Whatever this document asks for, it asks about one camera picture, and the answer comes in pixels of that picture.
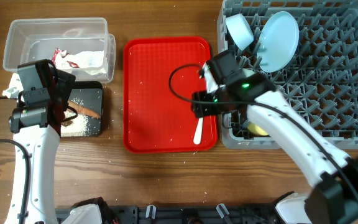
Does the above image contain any brown carrot piece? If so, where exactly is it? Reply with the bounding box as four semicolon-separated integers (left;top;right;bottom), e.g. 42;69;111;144
68;101;101;119

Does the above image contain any white paper napkin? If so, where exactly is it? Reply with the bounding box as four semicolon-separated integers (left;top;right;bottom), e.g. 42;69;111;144
59;51;107;75

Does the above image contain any brown food scrap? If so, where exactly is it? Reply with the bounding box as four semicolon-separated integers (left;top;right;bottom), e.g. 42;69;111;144
62;120;73;127

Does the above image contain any pile of rice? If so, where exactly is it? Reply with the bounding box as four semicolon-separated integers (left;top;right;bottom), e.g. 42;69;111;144
61;114;92;137

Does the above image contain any yellow plastic cup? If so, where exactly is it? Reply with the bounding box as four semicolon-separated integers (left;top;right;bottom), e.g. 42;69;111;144
247;123;269;136

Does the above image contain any white plastic spoon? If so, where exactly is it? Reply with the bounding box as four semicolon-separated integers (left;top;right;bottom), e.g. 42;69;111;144
193;118;204;145

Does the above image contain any light blue bowl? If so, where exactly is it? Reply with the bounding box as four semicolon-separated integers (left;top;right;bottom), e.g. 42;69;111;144
226;14;254;50

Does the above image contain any light blue plate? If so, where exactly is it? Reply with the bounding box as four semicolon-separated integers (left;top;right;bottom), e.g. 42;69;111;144
257;11;300;73

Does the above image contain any mint green bowl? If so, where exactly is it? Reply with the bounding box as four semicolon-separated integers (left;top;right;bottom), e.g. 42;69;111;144
242;68;255;77

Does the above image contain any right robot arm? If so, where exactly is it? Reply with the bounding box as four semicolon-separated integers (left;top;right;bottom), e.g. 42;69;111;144
192;51;358;223

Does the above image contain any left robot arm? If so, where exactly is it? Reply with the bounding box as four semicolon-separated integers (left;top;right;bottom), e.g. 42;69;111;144
6;59;103;223

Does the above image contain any black waste bin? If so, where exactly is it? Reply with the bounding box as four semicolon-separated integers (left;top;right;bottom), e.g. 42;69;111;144
69;81;103;137

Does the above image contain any grey dishwasher rack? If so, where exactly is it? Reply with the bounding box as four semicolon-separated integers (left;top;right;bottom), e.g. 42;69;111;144
217;0;358;149

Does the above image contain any red snack wrapper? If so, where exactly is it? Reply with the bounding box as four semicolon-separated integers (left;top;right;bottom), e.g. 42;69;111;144
52;48;79;69

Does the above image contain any clear plastic bin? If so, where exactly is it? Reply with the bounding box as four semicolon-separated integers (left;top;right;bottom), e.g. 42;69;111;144
2;17;116;83

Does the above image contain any red plastic tray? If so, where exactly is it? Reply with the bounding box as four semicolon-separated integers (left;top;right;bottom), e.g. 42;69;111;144
123;36;218;154

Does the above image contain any black mounting rail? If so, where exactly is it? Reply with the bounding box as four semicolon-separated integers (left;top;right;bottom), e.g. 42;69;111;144
54;203;279;224

